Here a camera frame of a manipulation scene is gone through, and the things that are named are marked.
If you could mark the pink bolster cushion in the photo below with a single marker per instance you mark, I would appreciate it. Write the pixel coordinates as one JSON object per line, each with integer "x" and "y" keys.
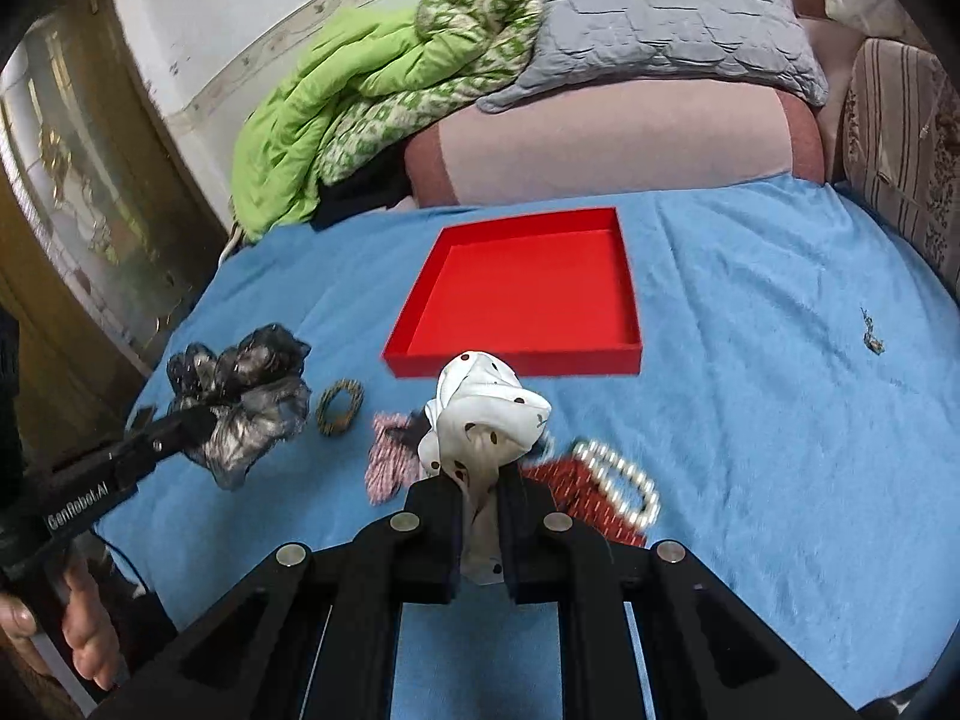
{"x": 615, "y": 138}

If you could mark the white dotted scrunchie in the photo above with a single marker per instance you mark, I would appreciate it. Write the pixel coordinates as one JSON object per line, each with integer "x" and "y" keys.
{"x": 480, "y": 419}

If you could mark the green quilt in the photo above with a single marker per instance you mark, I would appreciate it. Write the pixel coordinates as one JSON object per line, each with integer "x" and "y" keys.
{"x": 370, "y": 79}

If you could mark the ornate glass door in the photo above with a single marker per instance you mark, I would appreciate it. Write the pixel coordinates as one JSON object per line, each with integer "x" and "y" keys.
{"x": 99, "y": 187}

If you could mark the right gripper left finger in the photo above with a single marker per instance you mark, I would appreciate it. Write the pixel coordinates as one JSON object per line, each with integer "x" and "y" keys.
{"x": 413, "y": 556}

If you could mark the blue towel blanket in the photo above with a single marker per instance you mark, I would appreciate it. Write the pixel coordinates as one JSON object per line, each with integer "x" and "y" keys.
{"x": 818, "y": 480}

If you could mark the small metal chain trinket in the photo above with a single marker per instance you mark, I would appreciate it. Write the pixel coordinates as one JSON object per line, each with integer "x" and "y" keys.
{"x": 869, "y": 338}

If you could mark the white patterned cloth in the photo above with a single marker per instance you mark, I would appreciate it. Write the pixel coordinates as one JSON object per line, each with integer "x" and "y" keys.
{"x": 876, "y": 18}

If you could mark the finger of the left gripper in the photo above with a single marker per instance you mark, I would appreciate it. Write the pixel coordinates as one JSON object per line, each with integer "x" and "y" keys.
{"x": 173, "y": 434}

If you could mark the red white plaid scrunchie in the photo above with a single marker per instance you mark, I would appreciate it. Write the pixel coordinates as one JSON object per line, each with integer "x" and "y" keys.
{"x": 393, "y": 460}

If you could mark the grey quilted pillow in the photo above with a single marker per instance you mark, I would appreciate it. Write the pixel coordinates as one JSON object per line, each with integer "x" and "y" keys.
{"x": 592, "y": 41}

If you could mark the dark red dotted scrunchie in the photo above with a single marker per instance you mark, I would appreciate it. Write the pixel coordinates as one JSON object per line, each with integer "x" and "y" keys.
{"x": 576, "y": 493}

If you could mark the striped floral cushion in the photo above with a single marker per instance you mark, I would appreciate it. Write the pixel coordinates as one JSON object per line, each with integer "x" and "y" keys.
{"x": 899, "y": 136}

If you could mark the grey black scrunchie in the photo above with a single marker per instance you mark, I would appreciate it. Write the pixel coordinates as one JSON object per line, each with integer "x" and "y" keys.
{"x": 255, "y": 390}

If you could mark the red tray box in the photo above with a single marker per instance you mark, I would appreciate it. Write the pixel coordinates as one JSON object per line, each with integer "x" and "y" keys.
{"x": 551, "y": 294}

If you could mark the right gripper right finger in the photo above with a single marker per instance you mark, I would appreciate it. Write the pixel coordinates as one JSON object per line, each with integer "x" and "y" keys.
{"x": 546, "y": 554}

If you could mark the person left hand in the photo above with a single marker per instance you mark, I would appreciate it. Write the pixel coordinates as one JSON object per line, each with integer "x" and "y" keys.
{"x": 86, "y": 626}

